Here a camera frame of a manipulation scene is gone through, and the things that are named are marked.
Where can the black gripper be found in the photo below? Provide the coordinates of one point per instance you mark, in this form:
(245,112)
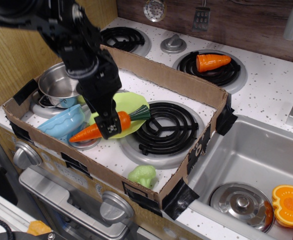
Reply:
(99,86)

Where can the orange toy carrot green top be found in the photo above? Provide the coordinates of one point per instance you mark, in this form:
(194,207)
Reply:
(129,123)

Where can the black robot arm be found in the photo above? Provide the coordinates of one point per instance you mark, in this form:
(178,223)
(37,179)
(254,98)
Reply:
(66,29)

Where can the light green plastic plate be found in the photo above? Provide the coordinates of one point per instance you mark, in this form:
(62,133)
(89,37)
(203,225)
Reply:
(136,106)

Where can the orange toy carrot piece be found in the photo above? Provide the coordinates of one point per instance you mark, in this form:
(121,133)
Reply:
(208,62)

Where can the silver middle stove knob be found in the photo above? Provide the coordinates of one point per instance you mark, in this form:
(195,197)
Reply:
(81,145)

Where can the silver stove knob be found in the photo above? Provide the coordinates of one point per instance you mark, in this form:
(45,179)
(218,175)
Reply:
(173,45)
(81,145)

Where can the light blue plastic bowl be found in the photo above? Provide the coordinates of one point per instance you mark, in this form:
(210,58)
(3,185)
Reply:
(63,123)

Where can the small steel pot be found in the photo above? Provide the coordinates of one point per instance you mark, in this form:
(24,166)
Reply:
(56,75)

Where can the front right black burner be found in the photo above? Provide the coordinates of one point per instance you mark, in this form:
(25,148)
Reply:
(164,140)

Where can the black burner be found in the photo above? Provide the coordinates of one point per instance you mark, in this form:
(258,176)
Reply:
(232,77)
(164,140)
(127,39)

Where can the green toy broccoli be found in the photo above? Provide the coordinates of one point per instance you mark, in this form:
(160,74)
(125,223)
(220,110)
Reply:
(143,175)

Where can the back left black burner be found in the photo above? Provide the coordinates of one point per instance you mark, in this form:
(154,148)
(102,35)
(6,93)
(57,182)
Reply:
(127,39)

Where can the silver right oven knob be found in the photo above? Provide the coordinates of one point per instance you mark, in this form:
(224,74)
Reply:
(114,209)

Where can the silver oven knob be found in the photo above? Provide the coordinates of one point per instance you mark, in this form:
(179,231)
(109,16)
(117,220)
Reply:
(25,156)
(114,209)

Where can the silver left oven knob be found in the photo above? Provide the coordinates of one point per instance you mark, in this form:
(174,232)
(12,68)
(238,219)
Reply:
(25,156)

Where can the silver back stove knob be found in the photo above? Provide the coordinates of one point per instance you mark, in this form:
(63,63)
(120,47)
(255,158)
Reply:
(173,45)

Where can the cardboard fence with black tape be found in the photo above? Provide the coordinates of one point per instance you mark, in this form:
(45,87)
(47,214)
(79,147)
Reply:
(173,195)

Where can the hanging silver strainer ladle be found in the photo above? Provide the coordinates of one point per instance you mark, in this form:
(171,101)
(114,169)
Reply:
(155,10)

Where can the back right black burner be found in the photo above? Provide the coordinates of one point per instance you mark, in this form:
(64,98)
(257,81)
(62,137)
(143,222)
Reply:
(232,77)

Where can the orange object bottom left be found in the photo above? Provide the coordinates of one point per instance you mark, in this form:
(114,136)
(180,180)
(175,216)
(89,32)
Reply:
(37,228)

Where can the hanging silver spatula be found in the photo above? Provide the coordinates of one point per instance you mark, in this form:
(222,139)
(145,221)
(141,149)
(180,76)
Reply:
(201,18)

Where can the silver sink basin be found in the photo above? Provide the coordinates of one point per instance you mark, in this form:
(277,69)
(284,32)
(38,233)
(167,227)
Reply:
(253,153)

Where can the steel pot lid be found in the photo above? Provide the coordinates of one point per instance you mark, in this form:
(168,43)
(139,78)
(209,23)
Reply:
(245,203)

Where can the orange toy fruit half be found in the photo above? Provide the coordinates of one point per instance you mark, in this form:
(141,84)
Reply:
(282,202)

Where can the silver oven door handle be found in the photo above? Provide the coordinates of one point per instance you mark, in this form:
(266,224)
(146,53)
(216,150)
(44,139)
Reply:
(75,214)

